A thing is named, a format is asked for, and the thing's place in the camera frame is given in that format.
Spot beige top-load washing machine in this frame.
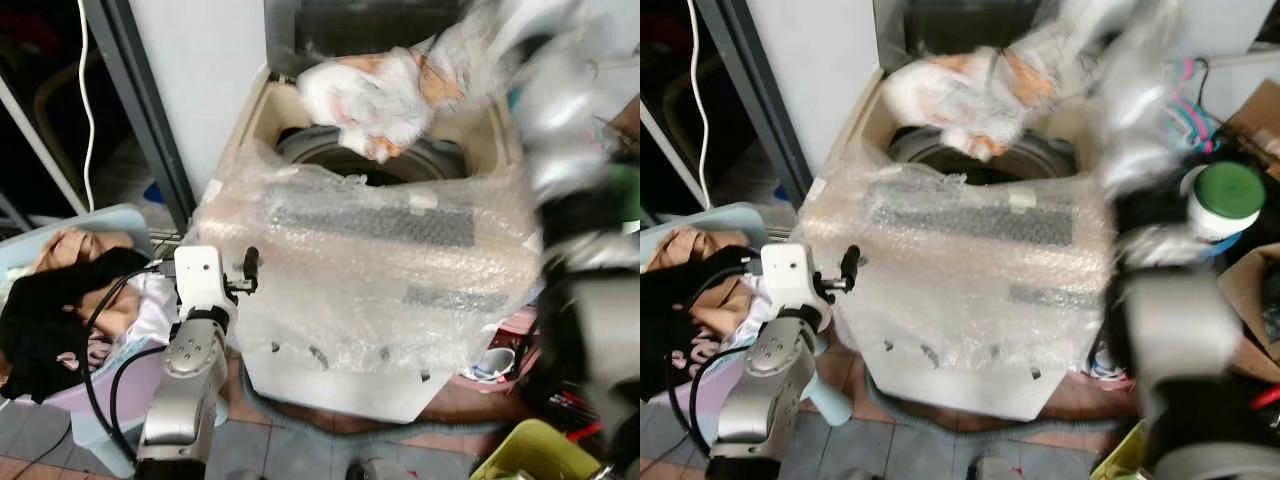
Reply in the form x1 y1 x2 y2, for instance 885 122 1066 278
795 62 1141 423
190 62 548 426

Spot white hanging cable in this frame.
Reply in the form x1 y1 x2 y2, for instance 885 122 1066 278
76 0 98 213
685 0 714 211

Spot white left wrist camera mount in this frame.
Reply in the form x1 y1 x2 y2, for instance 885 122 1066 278
174 244 238 313
760 242 828 313

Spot white and orange garment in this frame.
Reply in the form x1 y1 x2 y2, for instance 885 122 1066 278
880 20 1086 164
297 20 501 164

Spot black garment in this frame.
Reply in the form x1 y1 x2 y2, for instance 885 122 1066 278
0 246 153 404
640 244 763 403

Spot dark grey door frame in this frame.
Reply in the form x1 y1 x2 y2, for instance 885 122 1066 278
694 0 814 219
82 0 198 233

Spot open brown cardboard box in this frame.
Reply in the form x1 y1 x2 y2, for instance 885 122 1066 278
1214 243 1280 386

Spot white bottle with green cap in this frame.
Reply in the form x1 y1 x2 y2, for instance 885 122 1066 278
608 163 641 229
1183 158 1268 243

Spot pink plastic basin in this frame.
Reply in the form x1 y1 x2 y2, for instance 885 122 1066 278
460 308 543 387
1088 335 1139 393

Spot tan garment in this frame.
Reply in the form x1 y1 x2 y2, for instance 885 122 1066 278
646 225 743 273
33 227 138 273

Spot grey washing machine lid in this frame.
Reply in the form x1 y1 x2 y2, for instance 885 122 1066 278
264 0 481 61
872 0 1061 59

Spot pink and teal clothes hangers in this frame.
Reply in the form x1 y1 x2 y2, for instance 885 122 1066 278
1163 56 1223 153

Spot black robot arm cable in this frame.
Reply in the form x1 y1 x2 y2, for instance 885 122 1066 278
662 260 766 336
82 260 177 441
686 344 753 446
106 344 171 463

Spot clear bubble wrap sheet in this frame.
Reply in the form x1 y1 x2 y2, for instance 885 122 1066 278
795 138 1129 379
188 138 548 379

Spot yellow-green plastic bin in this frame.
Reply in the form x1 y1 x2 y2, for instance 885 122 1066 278
468 418 603 480
1088 420 1149 480

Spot light blue laundry basket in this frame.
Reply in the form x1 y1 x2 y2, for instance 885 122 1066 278
0 203 166 479
640 202 854 471

